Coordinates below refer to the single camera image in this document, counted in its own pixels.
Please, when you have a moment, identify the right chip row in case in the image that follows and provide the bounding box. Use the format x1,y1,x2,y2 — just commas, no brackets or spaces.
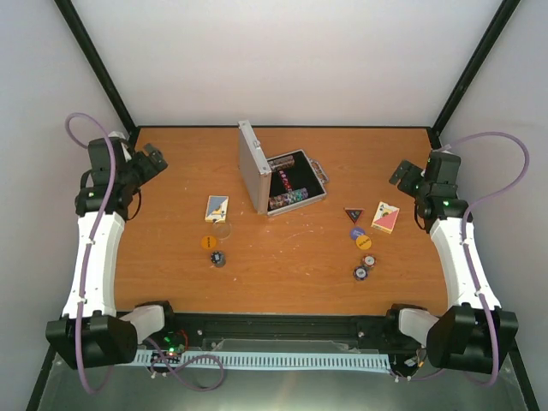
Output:
268,155,295,172

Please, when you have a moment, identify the clear round dealer button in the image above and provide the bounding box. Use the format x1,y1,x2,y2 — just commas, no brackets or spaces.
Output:
212,220,232,240

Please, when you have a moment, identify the red white chip stack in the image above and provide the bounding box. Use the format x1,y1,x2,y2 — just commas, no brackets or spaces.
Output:
361,254,377,269

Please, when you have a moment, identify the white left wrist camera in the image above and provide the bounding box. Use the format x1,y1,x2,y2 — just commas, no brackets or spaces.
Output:
109,131,132,162

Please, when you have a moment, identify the green led circuit board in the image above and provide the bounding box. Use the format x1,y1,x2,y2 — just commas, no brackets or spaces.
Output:
163,330,189,357

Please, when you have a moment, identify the red playing card deck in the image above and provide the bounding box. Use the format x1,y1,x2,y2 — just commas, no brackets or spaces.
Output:
371,201,400,234

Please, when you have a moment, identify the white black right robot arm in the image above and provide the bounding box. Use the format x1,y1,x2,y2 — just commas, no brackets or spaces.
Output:
387,152,519,374

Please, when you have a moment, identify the chip row in case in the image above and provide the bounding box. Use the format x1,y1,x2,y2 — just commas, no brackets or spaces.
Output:
268,155,295,172
269,188,308,211

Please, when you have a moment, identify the blue playing card deck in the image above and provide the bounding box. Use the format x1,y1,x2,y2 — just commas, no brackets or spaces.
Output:
205,195,229,223

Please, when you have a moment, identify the yellow big blind button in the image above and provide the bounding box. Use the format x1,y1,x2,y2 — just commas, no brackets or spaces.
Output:
355,235,372,250

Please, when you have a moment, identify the black triangular dealer token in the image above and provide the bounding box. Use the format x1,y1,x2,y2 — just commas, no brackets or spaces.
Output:
344,207,364,224

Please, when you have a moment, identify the left chip row in case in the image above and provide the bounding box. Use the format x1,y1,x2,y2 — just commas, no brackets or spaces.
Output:
269,188,308,211

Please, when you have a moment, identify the red dice row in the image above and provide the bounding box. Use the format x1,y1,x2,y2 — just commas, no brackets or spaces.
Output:
278,170,293,193

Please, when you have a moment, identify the silver aluminium poker case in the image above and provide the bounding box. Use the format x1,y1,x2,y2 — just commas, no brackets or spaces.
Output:
238,120,329,217

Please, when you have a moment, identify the blue white chip stack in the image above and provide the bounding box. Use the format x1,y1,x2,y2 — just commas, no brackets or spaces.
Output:
353,265,369,281

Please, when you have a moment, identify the light blue cable duct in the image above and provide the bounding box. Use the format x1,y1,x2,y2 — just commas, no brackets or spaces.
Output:
123,349,390,373

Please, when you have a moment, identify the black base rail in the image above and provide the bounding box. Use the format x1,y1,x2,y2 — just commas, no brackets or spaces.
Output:
168,313,399,350

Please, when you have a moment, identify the yellow left blind button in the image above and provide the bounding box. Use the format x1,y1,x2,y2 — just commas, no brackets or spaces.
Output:
200,235,217,250

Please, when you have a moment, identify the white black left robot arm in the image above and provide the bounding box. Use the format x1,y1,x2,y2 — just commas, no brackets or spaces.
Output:
45,137,178,369

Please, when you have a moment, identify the purple small blind button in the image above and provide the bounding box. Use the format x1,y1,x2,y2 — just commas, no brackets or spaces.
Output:
349,227,366,241

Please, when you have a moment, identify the black poker chip stack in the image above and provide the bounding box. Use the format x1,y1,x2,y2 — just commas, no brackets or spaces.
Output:
211,251,226,268

